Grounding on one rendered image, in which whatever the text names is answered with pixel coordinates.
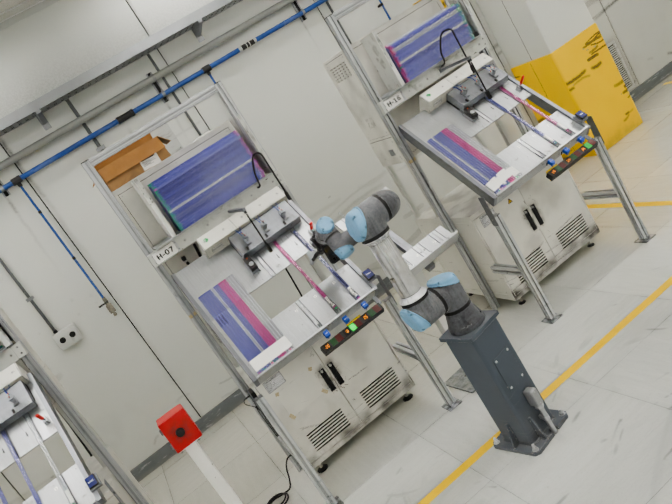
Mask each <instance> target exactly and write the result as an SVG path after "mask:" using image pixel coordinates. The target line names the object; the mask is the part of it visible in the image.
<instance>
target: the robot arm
mask: <svg viewBox="0 0 672 504"><path fill-rule="evenodd" d="M400 206H401V201H400V198H399V196H398V195H397V194H396V193H395V192H394V191H392V190H387V189H384V190H380V191H377V192H375V193H374V194H372V195H371V196H370V197H368V198H367V199H366V200H364V201H363V202H361V203H360V204H359V205H357V206H356V207H354V208H353V209H352V210H351V211H350V212H348V213H347V215H346V217H345V225H346V228H347V230H345V231H344V232H343V233H340V232H339V231H338V230H337V229H336V227H335V226H334V222H333V220H332V219H331V218H330V217H326V216H324V217H321V218H319V219H318V221H317V224H316V230H314V231H313V233H314V234H315V235H313V236H312V237H313V238H312V237H311V238H310V241H311V242H312V243H311V242H310V241H309V243H310V244H311V245H312V246H313V248H314V249H317V251H318V252H317V251H316V250H314V251H313V252H310V251H307V255H308V257H309V259H310V265H314V263H315V262H316V261H317V259H318V258H319V257H320V255H322V254H324V253H325V255H326V256H327V258H328V260H329V261H330V263H332V264H335V263H336V262H338V261H339V260H340V259H342V260H344V259H346V258H348V257H349V256H350V255H351V254H352V253H353V252H354V250H355V249H354V247H353V246H355V245H356V244H357V243H358V242H359V243H360V242H362V244H363V245H366V246H369V247H370V249H371V251H372V252H373V254H374V255H375V257H376V259H377V260H378V262H379V264H380V265H381V267H382V268H383V270H384V272H385V273H386V275H387V277H388V278H389V280H390V281H391V283H392V285H393V286H394V288H395V290H396V291H397V293H398V294H399V296H400V298H401V299H400V305H401V307H402V309H401V311H400V316H401V318H402V319H403V321H404V322H405V323H406V324H407V325H408V326H410V327H411V328H412V329H414V330H416V331H419V332H423V331H425V330H426V329H427V328H429V327H431V325H432V324H433V323H435V322H436V321H437V320H438V319H439V318H440V317H442V316H443V315H445V317H446V321H447V325H448V330H449V332H450V333H451V335H452V336H463V335H466V334H468V333H470V332H472V331H474V330H475V329H477V328H478V327H479V326H480V325H481V324H482V323H483V322H484V320H485V315H484V313H483V312H482V310H481V309H479V308H478V307H477V306H476V305H475V304H474V303H472V302H471V300H470V298H469V297H468V295H467V293H466V291H465V290H464V288H463V286H462V285H461V283H460V280H459V279H458V278H457V276H456V275H455V274H454V273H452V272H445V273H441V274H439V275H436V276H434V277H432V278H431V279H429V280H428V281H427V283H426V285H427V287H428V288H427V289H426V288H425V287H421V286H420V285H419V284H418V282H417V280H416V279H415V277H414V275H413V274H412V272H411V270H410V269H409V267H408V265H407V264H406V262H405V260H404V259H403V257H402V255H401V254H400V252H399V250H398V249H397V247H396V246H395V244H394V242H393V241H392V239H391V237H390V236H389V231H390V228H389V226H388V224H387V222H389V221H390V220H391V219H392V218H393V217H395V215H396V214H397V213H398V211H399V209H400Z"/></svg>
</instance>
